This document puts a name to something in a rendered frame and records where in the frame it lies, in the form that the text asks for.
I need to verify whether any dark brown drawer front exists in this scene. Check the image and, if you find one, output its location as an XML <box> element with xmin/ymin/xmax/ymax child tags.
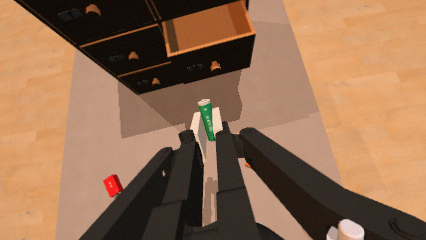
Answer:
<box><xmin>81</xmin><ymin>23</ymin><xmax>169</xmax><ymax>75</ymax></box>
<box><xmin>162</xmin><ymin>0</ymin><xmax>256</xmax><ymax>84</ymax></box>
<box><xmin>118</xmin><ymin>62</ymin><xmax>182</xmax><ymax>94</ymax></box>
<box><xmin>22</xmin><ymin>0</ymin><xmax>155</xmax><ymax>44</ymax></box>
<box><xmin>152</xmin><ymin>0</ymin><xmax>228</xmax><ymax>19</ymax></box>

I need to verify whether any red nine-volt battery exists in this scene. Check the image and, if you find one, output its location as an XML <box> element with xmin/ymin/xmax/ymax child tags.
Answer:
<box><xmin>103</xmin><ymin>174</ymin><xmax>123</xmax><ymax>198</ymax></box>

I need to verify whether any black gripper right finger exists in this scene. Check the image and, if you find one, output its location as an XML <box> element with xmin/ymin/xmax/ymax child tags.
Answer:
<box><xmin>212</xmin><ymin>107</ymin><xmax>426</xmax><ymax>240</ymax></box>

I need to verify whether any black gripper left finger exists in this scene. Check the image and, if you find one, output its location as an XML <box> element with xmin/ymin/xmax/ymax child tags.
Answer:
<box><xmin>78</xmin><ymin>112</ymin><xmax>207</xmax><ymax>240</ymax></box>

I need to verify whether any green aa battery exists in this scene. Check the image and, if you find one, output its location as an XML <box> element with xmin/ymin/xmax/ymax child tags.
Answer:
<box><xmin>198</xmin><ymin>99</ymin><xmax>215</xmax><ymax>141</ymax></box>

